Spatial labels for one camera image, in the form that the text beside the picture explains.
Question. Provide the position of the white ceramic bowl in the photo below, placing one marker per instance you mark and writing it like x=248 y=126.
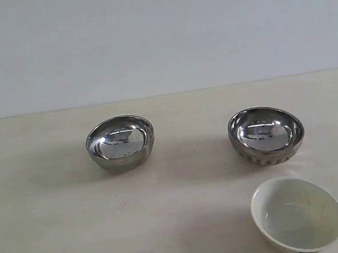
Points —
x=295 y=215

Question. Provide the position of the ribbed stainless steel bowl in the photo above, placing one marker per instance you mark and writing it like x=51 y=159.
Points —
x=265 y=136

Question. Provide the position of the smooth stainless steel bowl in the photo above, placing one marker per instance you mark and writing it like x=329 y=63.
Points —
x=121 y=143

